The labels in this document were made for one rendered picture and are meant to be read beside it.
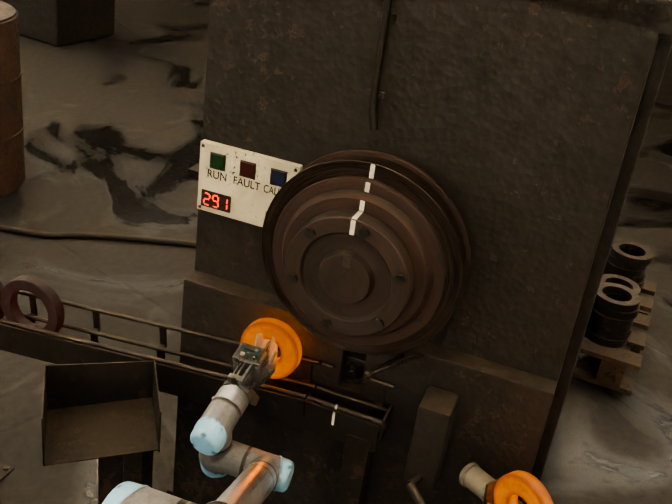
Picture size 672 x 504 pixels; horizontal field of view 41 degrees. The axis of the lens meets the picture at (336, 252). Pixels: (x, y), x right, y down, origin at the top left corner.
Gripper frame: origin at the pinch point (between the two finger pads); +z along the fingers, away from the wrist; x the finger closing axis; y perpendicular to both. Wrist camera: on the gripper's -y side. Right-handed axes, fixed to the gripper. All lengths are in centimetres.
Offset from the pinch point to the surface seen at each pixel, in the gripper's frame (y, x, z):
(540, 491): 2, -71, -18
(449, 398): -1.0, -45.5, 0.7
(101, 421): -13.8, 32.7, -28.8
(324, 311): 23.8, -16.5, -7.2
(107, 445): -12.0, 26.5, -35.3
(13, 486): -77, 79, -22
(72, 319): -99, 119, 62
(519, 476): 1, -66, -16
